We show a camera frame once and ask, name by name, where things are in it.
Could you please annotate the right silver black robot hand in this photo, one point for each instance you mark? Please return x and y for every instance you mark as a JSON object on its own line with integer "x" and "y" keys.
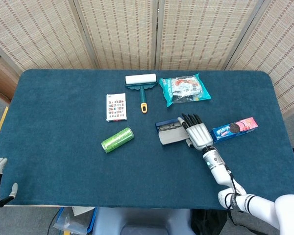
{"x": 199, "y": 134}

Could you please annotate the blue glasses case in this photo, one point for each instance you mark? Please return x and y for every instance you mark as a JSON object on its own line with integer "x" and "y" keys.
{"x": 171, "y": 138}

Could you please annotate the black eyeglasses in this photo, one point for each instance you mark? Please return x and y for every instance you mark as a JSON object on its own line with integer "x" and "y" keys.
{"x": 165, "y": 127}

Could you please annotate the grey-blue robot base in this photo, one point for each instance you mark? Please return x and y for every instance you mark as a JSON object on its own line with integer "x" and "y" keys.
{"x": 142, "y": 220}

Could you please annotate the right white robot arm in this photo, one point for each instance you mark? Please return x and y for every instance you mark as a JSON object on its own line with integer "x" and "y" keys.
{"x": 220, "y": 173}

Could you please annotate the blue pink Oreo box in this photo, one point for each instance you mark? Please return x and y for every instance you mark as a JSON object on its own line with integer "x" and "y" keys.
{"x": 232, "y": 129}

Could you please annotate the white card pack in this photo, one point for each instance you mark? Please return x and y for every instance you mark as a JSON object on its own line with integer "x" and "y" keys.
{"x": 116, "y": 107}

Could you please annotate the teal snack bag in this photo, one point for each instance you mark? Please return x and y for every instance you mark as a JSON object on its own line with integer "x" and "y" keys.
{"x": 183, "y": 89}

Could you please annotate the blue tablecloth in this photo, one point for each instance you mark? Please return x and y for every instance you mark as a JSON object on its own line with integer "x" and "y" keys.
{"x": 63, "y": 159}

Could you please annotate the teal lint roller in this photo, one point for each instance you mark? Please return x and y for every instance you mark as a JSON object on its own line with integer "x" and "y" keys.
{"x": 140, "y": 79}

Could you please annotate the green drink can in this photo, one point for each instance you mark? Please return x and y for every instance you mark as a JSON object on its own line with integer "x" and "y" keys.
{"x": 117, "y": 140}

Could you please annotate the clear plastic bag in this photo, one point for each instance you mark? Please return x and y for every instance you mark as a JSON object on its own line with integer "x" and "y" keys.
{"x": 71, "y": 224}

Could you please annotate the white paper sheet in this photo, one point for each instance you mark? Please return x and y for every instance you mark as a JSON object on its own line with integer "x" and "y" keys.
{"x": 83, "y": 210}

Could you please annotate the blue plastic bin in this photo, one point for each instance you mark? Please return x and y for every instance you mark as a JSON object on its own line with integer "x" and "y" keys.
{"x": 91, "y": 221}

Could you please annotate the woven folding screen panel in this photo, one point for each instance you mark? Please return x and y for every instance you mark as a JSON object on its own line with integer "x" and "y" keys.
{"x": 279, "y": 49}
{"x": 120, "y": 31}
{"x": 201, "y": 31}
{"x": 39, "y": 31}

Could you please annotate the brown wooden door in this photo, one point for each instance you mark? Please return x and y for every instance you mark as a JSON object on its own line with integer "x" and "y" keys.
{"x": 1, "y": 78}

